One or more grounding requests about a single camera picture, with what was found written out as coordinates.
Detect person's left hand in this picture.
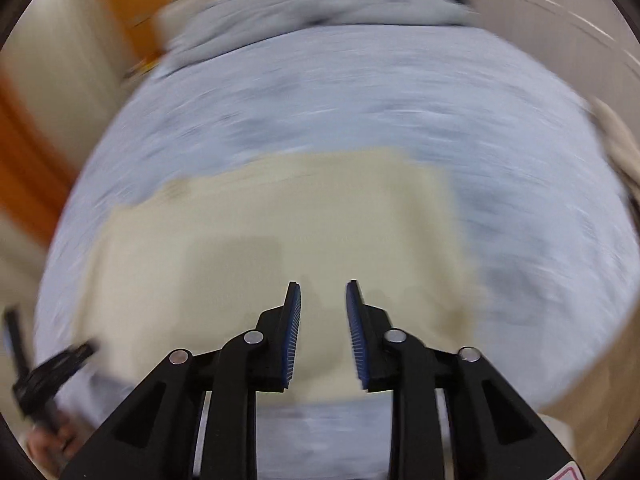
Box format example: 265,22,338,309
25,411,86,479

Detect butterfly print bed sheet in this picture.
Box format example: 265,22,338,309
35,25,639,479

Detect cream knit sweater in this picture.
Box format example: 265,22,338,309
73,150,480,405

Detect cream and orange curtains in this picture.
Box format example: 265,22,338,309
1,0,136,252

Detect beige garment at bed edge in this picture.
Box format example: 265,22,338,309
589,98,640,200

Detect grey crumpled duvet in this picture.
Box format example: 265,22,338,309
156,0,474,78

